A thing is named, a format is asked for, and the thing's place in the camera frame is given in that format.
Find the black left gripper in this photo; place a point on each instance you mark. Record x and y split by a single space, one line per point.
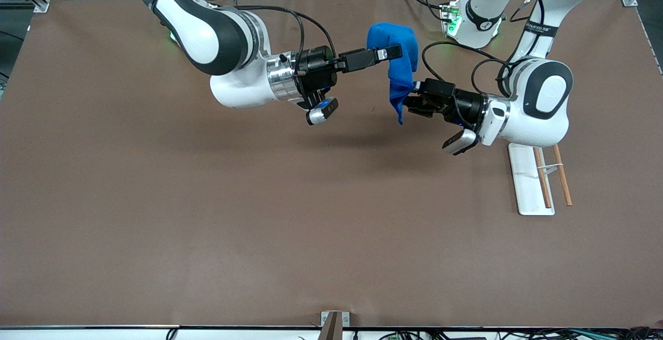
464 104

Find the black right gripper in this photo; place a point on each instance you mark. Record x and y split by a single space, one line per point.
317 67

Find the blue towel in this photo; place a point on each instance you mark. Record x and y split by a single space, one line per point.
401 86

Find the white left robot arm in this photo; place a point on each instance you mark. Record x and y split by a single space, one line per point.
528 127

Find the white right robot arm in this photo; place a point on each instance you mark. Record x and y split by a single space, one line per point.
207 34

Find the brown table cover mat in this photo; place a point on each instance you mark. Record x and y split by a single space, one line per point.
259 215

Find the metal bracket with brown post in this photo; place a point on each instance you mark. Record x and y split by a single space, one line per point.
334 329

